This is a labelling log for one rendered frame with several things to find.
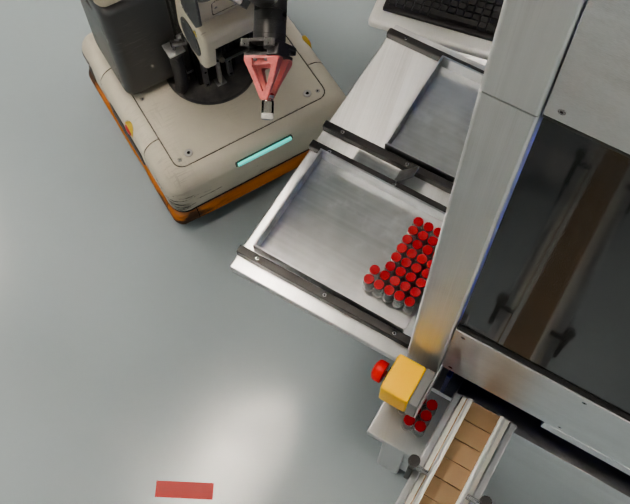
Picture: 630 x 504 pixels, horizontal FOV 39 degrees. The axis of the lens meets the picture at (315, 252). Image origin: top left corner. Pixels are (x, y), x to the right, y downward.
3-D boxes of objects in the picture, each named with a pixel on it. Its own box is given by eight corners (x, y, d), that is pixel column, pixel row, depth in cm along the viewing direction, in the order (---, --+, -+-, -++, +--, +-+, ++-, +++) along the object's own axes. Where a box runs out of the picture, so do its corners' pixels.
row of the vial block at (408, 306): (453, 245, 180) (456, 235, 176) (410, 317, 174) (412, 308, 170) (443, 240, 181) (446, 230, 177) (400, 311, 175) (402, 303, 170)
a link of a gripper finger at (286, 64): (291, 103, 159) (294, 49, 159) (275, 97, 152) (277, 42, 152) (256, 102, 161) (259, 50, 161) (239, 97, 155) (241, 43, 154)
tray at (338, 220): (463, 231, 182) (466, 223, 179) (401, 335, 173) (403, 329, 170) (320, 156, 189) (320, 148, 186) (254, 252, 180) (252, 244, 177)
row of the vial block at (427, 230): (433, 235, 181) (435, 224, 177) (389, 305, 175) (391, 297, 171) (423, 229, 182) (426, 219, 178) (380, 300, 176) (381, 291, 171)
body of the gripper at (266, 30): (296, 58, 160) (298, 17, 160) (273, 48, 151) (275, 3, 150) (263, 59, 163) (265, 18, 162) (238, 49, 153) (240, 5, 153)
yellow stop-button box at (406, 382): (432, 384, 161) (436, 372, 154) (413, 418, 158) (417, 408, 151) (395, 363, 162) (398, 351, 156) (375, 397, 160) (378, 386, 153)
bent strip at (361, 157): (417, 180, 187) (420, 166, 181) (410, 191, 186) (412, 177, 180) (359, 150, 190) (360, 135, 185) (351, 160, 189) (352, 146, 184)
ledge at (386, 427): (464, 412, 168) (465, 409, 167) (432, 471, 164) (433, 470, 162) (399, 375, 171) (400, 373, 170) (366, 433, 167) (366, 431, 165)
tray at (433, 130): (581, 130, 191) (586, 121, 188) (530, 224, 182) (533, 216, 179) (440, 64, 199) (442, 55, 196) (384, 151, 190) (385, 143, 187)
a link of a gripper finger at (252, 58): (292, 103, 159) (295, 50, 159) (276, 98, 153) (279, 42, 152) (258, 103, 162) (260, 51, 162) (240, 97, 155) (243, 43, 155)
